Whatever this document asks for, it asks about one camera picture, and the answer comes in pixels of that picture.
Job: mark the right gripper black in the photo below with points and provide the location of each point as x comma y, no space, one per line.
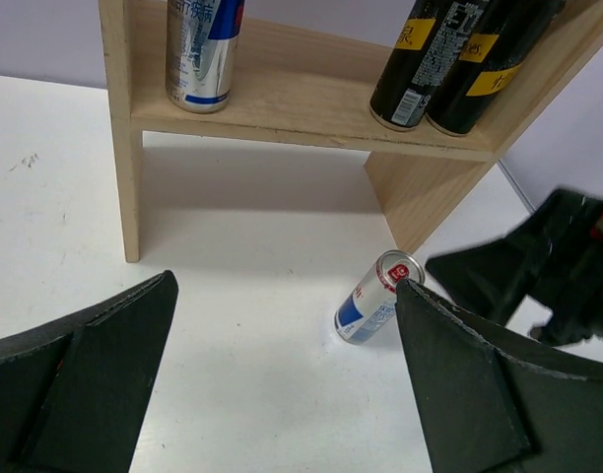
493,278

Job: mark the dark green beverage can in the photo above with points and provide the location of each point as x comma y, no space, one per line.
430,42

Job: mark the blue silver energy drink can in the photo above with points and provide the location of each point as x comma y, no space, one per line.
200,52

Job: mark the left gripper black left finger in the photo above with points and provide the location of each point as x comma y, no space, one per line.
74,391

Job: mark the black yellow beverage can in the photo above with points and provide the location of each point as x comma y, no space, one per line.
488,62

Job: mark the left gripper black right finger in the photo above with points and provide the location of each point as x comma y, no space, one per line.
491,400

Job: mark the silver slim beverage can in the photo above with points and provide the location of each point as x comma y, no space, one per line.
372,303

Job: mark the wooden two-tier shelf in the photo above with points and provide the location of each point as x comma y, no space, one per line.
295,86

